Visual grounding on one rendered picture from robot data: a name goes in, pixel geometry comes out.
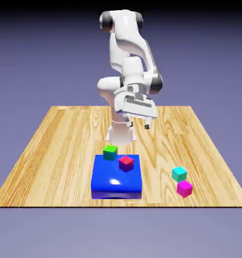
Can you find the small cyan cube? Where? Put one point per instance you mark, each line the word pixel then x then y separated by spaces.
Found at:
pixel 179 173

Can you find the small red cube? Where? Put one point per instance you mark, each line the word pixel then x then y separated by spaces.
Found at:
pixel 126 163

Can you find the small green cube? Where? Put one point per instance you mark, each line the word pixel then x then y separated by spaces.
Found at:
pixel 110 152

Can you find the small magenta cube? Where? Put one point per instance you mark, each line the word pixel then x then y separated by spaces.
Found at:
pixel 184 188

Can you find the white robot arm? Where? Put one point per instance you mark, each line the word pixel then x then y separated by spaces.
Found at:
pixel 126 40

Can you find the large blue box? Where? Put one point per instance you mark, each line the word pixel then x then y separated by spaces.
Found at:
pixel 116 180

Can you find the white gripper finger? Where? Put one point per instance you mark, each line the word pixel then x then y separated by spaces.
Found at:
pixel 147 123
pixel 129 122

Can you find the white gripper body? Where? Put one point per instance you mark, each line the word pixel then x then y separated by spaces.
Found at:
pixel 137 104

